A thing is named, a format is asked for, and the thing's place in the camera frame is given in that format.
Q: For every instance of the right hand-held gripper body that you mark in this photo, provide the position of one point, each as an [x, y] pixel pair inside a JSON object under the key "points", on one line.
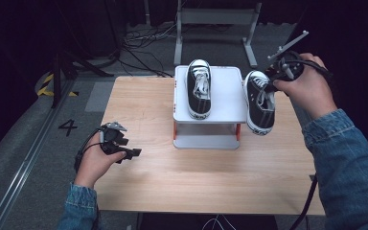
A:
{"points": [[287, 68]]}

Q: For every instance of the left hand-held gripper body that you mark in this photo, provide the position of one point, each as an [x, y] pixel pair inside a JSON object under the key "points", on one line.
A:
{"points": [[110, 138]]}

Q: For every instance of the black canvas sneaker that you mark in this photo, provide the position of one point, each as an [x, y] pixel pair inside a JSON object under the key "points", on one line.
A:
{"points": [[260, 105], [199, 89]]}

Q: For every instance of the white two-tier shoe rack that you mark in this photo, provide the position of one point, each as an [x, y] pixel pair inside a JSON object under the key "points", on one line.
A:
{"points": [[226, 96]]}

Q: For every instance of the person's right hand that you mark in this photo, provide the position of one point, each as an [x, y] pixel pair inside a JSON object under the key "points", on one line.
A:
{"points": [[310, 89]]}

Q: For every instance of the person's left hand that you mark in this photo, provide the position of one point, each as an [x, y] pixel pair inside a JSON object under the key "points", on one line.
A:
{"points": [[92, 166]]}

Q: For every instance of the white metal stand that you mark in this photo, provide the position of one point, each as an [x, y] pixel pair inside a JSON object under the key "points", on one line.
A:
{"points": [[217, 16]]}

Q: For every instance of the yellow and black floor tape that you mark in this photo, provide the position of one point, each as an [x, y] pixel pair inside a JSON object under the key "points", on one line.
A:
{"points": [[44, 91]]}

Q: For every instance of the person's dark clothing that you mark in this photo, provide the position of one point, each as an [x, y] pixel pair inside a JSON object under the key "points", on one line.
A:
{"points": [[179, 222]]}

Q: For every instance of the metal floor rail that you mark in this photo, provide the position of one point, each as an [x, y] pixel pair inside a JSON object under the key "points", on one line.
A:
{"points": [[28, 156]]}

